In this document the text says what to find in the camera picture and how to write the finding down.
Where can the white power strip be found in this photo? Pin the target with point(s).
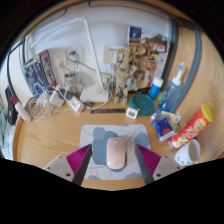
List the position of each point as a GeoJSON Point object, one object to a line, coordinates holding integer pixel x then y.
{"type": "Point", "coordinates": [76, 104]}

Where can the black ruler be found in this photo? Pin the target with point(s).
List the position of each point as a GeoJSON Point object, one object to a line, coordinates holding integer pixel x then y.
{"type": "Point", "coordinates": [108, 110]}

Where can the white wall socket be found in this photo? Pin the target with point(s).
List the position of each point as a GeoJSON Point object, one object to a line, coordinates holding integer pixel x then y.
{"type": "Point", "coordinates": [76, 57]}
{"type": "Point", "coordinates": [60, 60]}

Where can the white desk lamp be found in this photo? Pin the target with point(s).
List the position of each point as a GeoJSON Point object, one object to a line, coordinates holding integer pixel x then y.
{"type": "Point", "coordinates": [95, 95]}

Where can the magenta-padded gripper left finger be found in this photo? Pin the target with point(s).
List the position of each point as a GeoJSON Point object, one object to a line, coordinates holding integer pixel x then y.
{"type": "Point", "coordinates": [68, 168]}

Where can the colourful robot poster box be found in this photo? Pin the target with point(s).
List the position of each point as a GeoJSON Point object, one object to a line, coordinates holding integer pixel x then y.
{"type": "Point", "coordinates": [150, 66]}

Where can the blue tissue pack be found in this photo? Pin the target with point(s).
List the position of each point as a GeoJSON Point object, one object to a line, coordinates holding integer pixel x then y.
{"type": "Point", "coordinates": [163, 126]}

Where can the white wall panel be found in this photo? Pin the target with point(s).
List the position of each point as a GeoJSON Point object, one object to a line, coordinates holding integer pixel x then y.
{"type": "Point", "coordinates": [110, 54]}

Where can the white mug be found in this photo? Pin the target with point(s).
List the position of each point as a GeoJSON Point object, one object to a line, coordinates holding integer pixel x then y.
{"type": "Point", "coordinates": [186, 155]}

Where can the white power adapter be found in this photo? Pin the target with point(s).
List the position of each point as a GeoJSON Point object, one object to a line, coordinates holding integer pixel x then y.
{"type": "Point", "coordinates": [56, 99]}

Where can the black bag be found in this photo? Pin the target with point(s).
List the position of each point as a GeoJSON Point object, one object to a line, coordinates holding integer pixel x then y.
{"type": "Point", "coordinates": [10, 106]}

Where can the tan robot figure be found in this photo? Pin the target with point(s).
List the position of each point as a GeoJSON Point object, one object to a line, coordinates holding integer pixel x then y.
{"type": "Point", "coordinates": [121, 76]}

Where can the pink computer mouse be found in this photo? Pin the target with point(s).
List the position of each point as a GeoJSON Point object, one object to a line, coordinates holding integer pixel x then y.
{"type": "Point", "coordinates": [116, 153]}

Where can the small white clock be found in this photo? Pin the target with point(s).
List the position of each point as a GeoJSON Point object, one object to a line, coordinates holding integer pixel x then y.
{"type": "Point", "coordinates": [132, 112]}

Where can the grey patterned mouse pad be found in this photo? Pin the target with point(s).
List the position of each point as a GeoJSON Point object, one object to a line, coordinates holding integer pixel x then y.
{"type": "Point", "coordinates": [96, 133]}

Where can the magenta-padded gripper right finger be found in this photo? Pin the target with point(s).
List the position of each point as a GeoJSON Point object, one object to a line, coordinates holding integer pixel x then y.
{"type": "Point", "coordinates": [160, 168]}

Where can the blue spray bottle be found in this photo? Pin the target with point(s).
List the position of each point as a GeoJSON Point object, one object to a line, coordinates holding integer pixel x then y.
{"type": "Point", "coordinates": [171, 95]}

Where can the red chips tube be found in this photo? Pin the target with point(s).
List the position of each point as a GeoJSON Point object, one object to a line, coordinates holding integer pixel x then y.
{"type": "Point", "coordinates": [191, 128]}

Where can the bed with blue bedding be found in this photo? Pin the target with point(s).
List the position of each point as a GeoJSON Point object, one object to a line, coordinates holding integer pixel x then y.
{"type": "Point", "coordinates": [5, 133]}

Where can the teal bowl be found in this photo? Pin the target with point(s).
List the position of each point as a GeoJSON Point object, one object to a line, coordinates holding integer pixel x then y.
{"type": "Point", "coordinates": [143, 104]}

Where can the blue robot model kit box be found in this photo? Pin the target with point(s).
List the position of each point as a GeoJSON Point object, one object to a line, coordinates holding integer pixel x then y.
{"type": "Point", "coordinates": [36, 71]}

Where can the blue white-capped can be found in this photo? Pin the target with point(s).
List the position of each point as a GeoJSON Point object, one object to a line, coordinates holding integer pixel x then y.
{"type": "Point", "coordinates": [155, 90]}

